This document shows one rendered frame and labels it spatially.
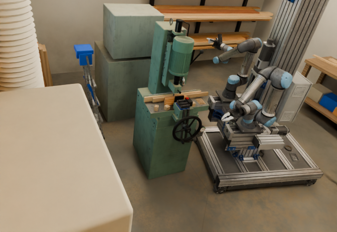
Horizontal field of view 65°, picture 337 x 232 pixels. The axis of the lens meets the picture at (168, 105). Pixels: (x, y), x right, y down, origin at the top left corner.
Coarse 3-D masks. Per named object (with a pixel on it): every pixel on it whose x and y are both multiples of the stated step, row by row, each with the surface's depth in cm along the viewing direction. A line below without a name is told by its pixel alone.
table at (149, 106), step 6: (144, 102) 244; (150, 102) 246; (156, 102) 247; (162, 102) 248; (144, 108) 246; (150, 108) 238; (162, 108) 240; (198, 108) 253; (204, 108) 256; (150, 114) 233; (156, 114) 236; (162, 114) 238; (168, 114) 241; (174, 114) 240
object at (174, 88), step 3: (171, 81) 249; (168, 84) 253; (171, 84) 247; (174, 84) 245; (171, 87) 248; (174, 87) 242; (177, 87) 242; (180, 87) 244; (174, 90) 243; (177, 90) 244; (180, 90) 246
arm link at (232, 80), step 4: (232, 76) 281; (236, 76) 282; (228, 80) 281; (232, 80) 277; (236, 80) 276; (240, 80) 282; (228, 84) 281; (232, 84) 278; (236, 84) 279; (240, 84) 284; (228, 88) 283; (232, 88) 281; (236, 88) 284
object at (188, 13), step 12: (204, 0) 475; (168, 12) 412; (180, 12) 421; (192, 12) 431; (204, 12) 441; (216, 12) 452; (228, 12) 464; (240, 12) 476; (252, 12) 489; (264, 12) 512; (240, 24) 545; (192, 36) 488; (204, 36) 497; (216, 36) 507; (228, 36) 517; (240, 36) 528; (204, 48) 480; (192, 60) 542
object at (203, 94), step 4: (200, 92) 265; (204, 92) 266; (208, 92) 268; (164, 96) 250; (188, 96) 260; (192, 96) 262; (196, 96) 264; (200, 96) 267; (152, 100) 246; (156, 100) 247; (160, 100) 249
